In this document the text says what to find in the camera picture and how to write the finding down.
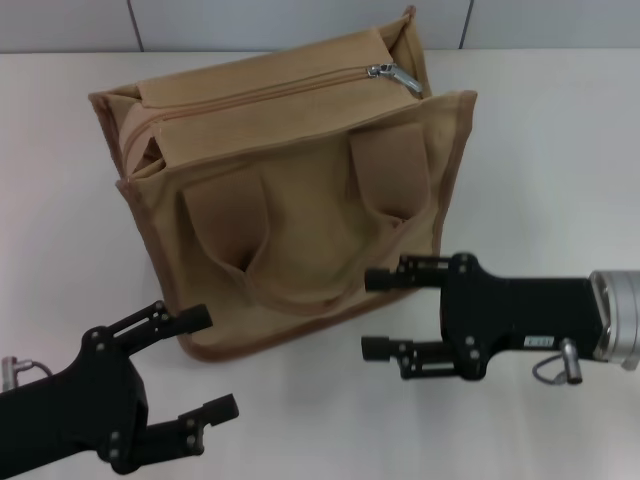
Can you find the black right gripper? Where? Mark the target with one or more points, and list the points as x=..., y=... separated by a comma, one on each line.
x=515, y=315

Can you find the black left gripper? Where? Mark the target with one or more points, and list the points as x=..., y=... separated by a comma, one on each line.
x=85, y=410

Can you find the khaki canvas food bag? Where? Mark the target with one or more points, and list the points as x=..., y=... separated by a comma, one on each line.
x=300, y=210

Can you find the silver metal zipper pull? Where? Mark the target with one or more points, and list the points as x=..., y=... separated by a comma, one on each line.
x=400, y=75

